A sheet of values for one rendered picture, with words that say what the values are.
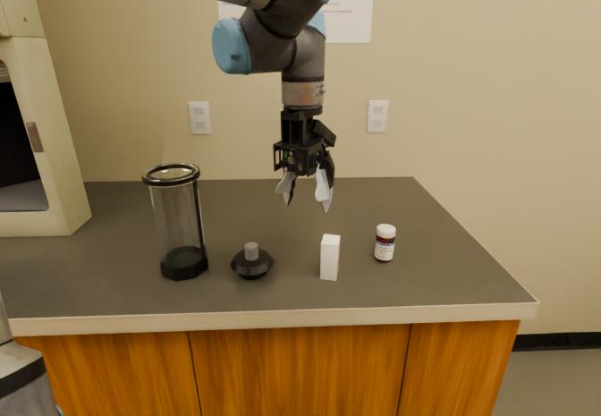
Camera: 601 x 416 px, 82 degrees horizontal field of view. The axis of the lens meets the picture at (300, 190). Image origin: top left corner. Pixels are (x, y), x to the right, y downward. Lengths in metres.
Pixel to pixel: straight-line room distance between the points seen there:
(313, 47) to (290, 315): 0.47
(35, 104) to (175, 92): 0.46
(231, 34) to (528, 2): 1.14
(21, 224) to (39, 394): 0.79
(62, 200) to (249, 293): 0.55
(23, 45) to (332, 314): 0.86
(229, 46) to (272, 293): 0.45
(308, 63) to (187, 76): 0.74
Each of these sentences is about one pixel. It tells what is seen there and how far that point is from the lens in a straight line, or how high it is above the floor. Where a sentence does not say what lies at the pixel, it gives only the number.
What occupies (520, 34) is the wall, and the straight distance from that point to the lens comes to 1.47.
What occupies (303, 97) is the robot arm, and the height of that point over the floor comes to 1.31.
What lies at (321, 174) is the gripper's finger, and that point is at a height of 1.17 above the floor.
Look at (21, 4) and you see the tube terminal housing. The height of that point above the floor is 1.47.
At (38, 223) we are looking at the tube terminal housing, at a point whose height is 0.98.
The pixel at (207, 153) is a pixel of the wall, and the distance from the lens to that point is 1.32.
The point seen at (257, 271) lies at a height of 0.97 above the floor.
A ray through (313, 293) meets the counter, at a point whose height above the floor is 0.94.
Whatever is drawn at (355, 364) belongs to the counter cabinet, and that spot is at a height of 0.76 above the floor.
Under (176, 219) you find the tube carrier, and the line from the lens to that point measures 0.71.
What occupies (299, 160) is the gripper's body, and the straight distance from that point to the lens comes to 0.61.
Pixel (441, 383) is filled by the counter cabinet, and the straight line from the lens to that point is 0.94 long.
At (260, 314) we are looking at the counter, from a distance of 0.68.
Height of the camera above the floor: 1.39
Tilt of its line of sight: 23 degrees down
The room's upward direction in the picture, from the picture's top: straight up
